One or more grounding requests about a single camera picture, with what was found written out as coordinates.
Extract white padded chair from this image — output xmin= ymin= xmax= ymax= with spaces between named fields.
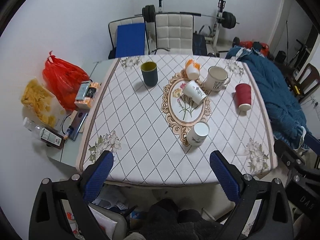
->
xmin=150 ymin=13 xmax=194 ymax=55

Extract clear plastic bottle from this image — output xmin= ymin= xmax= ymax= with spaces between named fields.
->
xmin=23 ymin=117 xmax=43 ymax=138

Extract brown wooden chair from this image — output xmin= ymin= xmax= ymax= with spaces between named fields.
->
xmin=292 ymin=63 xmax=319 ymax=103

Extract white paper cup with print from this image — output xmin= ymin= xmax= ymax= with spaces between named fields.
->
xmin=182 ymin=80 xmax=207 ymax=105

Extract yellow chips bag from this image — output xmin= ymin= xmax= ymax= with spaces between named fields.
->
xmin=21 ymin=78 xmax=67 ymax=131

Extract white ceramic tea mug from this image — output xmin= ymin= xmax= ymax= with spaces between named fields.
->
xmin=203 ymin=66 xmax=231 ymax=92

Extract orange and white paper cup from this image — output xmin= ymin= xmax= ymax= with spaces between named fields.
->
xmin=185 ymin=59 xmax=201 ymax=80

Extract white weight bench rack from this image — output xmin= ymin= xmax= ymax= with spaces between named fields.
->
xmin=199 ymin=0 xmax=226 ymax=57

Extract white floral paper cup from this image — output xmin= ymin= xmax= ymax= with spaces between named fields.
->
xmin=187 ymin=121 xmax=210 ymax=146

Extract black small box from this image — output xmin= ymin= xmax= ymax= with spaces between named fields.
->
xmin=85 ymin=87 xmax=97 ymax=99

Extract dark green mug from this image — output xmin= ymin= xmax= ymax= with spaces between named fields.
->
xmin=140 ymin=61 xmax=158 ymax=87

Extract chair with blue cushion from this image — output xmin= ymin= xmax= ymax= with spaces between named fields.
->
xmin=108 ymin=16 xmax=150 ymax=59

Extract orange tissue pack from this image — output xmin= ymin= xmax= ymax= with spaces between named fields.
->
xmin=74 ymin=80 xmax=100 ymax=109

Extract blue quilted jacket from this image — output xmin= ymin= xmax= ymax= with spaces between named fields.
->
xmin=226 ymin=46 xmax=309 ymax=150

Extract light blue small box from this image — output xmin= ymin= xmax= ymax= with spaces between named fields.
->
xmin=75 ymin=81 xmax=91 ymax=101

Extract barbell with black plates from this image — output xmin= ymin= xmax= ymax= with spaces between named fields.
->
xmin=134 ymin=4 xmax=240 ymax=30

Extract floral diamond pattern tablecloth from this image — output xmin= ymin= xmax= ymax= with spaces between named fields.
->
xmin=75 ymin=55 xmax=278 ymax=187

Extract red ribbed paper cup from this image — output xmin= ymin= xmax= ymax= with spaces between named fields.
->
xmin=235 ymin=83 xmax=252 ymax=112

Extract purple smartphone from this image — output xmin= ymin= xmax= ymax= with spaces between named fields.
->
xmin=66 ymin=109 xmax=88 ymax=141

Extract red plastic bag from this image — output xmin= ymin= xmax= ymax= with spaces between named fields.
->
xmin=42 ymin=51 xmax=89 ymax=111

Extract brown medicine bottle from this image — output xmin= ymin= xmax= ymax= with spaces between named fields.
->
xmin=40 ymin=128 xmax=65 ymax=149

